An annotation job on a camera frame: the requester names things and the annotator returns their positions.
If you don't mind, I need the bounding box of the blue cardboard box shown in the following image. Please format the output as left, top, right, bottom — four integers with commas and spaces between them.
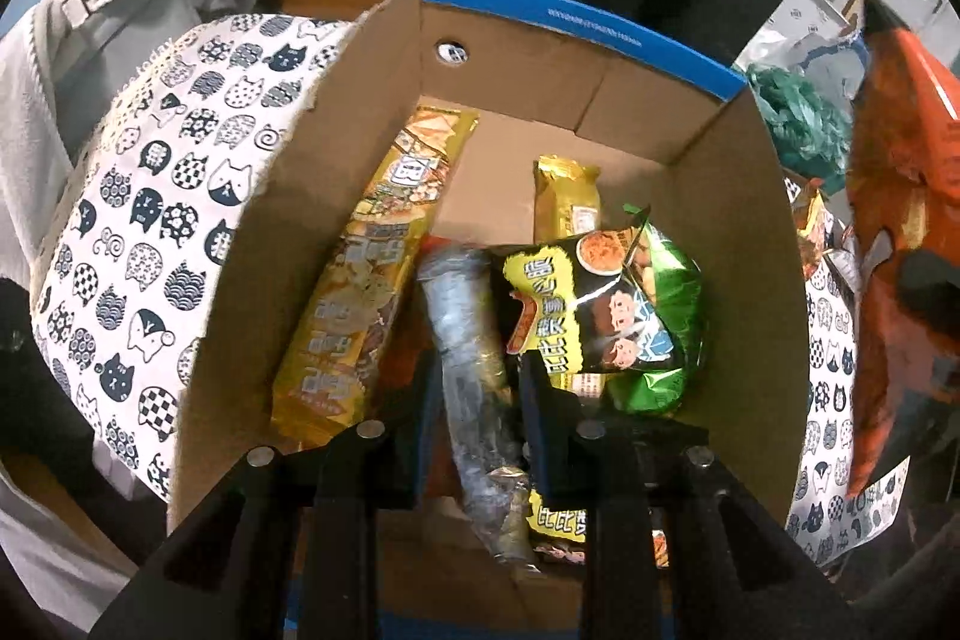
166, 0, 812, 640

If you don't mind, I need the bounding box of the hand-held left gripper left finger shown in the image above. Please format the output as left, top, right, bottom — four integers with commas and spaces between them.
88, 355, 445, 640

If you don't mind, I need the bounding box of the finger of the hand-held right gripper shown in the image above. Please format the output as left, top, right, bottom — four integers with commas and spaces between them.
896, 248, 960, 330

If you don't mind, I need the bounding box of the grey cloth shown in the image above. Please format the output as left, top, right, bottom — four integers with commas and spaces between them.
0, 0, 290, 296

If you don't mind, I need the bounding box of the green plastic bag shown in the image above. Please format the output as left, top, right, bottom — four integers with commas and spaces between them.
746, 64, 852, 195

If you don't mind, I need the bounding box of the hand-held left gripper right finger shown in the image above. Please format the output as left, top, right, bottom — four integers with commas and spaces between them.
517, 355, 852, 640

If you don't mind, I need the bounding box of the cat print tablecloth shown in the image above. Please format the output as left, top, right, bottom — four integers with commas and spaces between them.
30, 10, 912, 570

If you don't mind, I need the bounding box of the yellow cracker packet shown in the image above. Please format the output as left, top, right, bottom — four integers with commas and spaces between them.
270, 104, 481, 450

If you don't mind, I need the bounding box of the black green snack packet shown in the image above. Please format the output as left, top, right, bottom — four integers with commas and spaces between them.
487, 203, 710, 417

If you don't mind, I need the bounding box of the yellow label snack packet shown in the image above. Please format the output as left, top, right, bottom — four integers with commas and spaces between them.
525, 486, 672, 570

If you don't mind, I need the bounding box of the silver foil snack packet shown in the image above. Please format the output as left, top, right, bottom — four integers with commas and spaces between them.
416, 241, 545, 581

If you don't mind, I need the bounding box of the small gold snack packet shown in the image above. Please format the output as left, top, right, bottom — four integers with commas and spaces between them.
531, 154, 605, 245

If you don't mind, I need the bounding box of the large orange snack packet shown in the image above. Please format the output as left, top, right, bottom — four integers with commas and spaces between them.
844, 21, 960, 500

